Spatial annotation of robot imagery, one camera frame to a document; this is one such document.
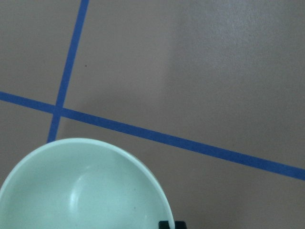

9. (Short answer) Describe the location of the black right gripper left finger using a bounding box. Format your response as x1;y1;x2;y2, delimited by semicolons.
158;221;170;229

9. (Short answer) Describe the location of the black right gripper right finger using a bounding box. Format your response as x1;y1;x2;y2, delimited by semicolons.
175;221;186;229

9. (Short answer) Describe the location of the green bowl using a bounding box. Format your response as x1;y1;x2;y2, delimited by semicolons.
0;138;175;229

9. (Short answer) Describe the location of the brown table mat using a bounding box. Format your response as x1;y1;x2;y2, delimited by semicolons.
0;0;305;229

